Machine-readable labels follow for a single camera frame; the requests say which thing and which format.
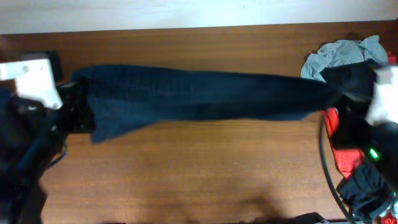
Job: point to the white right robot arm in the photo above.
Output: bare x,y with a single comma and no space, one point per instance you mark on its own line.
378,142

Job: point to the red garment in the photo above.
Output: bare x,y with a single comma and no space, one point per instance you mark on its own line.
355,81

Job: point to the dark navy blue shorts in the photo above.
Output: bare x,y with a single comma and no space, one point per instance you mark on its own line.
124,98

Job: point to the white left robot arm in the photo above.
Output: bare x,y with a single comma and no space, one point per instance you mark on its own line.
33,140

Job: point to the black garment in pile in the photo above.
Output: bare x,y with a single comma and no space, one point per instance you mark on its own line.
363,194

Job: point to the light blue grey garment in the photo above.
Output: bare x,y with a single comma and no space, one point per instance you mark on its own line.
343,52

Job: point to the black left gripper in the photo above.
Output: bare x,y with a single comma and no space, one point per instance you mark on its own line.
76,94

